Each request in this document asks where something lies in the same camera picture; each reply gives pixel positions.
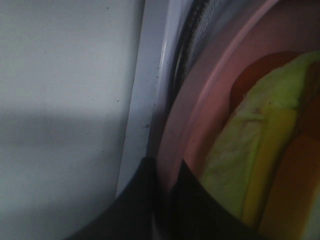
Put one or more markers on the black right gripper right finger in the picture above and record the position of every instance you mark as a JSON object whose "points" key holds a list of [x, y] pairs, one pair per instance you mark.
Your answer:
{"points": [[195, 215]]}

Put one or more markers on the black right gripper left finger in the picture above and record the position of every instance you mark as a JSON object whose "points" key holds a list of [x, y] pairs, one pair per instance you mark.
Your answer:
{"points": [[130, 216]]}

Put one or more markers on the sandwich with lettuce and cheese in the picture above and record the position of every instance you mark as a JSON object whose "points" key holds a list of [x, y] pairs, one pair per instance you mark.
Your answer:
{"points": [[264, 166]]}

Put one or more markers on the pink round plate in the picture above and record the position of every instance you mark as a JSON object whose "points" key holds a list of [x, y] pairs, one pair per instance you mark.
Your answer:
{"points": [[260, 28]]}

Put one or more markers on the white microwave oven body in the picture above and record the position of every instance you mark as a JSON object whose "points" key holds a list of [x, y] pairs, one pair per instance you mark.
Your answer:
{"points": [[161, 27]]}

